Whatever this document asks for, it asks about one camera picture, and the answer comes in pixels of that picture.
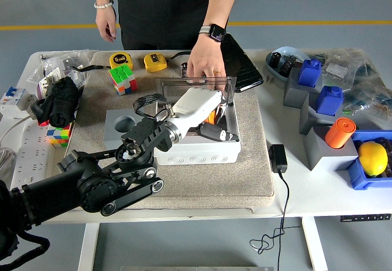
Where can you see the yellow tape measure round label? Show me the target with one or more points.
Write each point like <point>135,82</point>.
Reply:
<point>121,59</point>

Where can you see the yellow lemon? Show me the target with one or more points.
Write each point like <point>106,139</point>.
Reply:
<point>373,159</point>

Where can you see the blue plastic block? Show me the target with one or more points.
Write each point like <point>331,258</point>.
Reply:
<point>329,99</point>
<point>309,73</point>

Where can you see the blue plastic bin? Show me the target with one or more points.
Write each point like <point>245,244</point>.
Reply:
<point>358,179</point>

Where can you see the black power adapter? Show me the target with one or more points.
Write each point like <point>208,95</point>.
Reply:
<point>278,158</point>

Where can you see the white junction box clear lid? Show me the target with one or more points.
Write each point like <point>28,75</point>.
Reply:
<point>196,158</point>

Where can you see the light blue bowl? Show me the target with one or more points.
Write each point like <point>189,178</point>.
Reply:
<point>288,50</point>

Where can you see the white socket adapter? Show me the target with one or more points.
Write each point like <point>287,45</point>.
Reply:
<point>29,101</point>

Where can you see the small metal pins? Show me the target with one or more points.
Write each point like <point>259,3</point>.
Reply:
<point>269,79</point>

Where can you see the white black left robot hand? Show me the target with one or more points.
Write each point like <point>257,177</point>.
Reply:
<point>196,106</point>

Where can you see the white power strip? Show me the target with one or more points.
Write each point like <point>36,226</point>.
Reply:
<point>30,158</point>

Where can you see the yellow tape measure square label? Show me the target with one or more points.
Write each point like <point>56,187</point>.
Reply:
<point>155,63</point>

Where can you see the clear bag with grey label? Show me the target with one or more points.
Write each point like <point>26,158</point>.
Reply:
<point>340,66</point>

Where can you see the person's left hand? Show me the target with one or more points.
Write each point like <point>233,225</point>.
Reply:
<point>206,58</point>

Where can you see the black ribbed case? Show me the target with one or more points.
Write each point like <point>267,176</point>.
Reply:
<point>242,69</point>

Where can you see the orange cylinder battery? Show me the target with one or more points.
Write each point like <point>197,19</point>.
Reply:
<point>338,133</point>
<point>212,118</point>

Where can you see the clear bags of small parts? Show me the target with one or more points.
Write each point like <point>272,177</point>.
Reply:
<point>76,58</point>

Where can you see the black table control panel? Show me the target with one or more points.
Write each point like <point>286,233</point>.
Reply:
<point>364,218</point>

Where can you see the person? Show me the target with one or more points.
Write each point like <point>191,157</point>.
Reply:
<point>162,11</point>

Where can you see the black smart watch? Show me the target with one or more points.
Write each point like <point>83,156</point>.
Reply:
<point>216,34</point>

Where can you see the clear bag of dark parts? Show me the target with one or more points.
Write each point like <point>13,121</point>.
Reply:
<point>370,99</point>

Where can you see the grey-brown mat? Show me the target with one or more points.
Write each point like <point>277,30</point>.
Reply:
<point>214,185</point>

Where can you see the grey block with round hole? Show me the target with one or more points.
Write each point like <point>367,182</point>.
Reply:
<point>113,133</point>

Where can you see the person's right hand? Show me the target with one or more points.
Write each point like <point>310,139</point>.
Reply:
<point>105,23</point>

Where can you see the white blue circuit breaker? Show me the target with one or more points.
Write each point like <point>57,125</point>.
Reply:
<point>12,96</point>

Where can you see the black capacitor with white print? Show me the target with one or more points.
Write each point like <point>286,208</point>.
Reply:
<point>183,69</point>

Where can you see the black cloth bundle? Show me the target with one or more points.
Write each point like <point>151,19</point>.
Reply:
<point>61,99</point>

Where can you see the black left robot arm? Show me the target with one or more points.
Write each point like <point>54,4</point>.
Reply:
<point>98,188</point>

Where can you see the colourful puzzle cube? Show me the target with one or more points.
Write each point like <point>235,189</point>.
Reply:
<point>121,72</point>
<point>58,135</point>

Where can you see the white table leg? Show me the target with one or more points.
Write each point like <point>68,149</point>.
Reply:
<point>88,246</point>
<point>314,243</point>

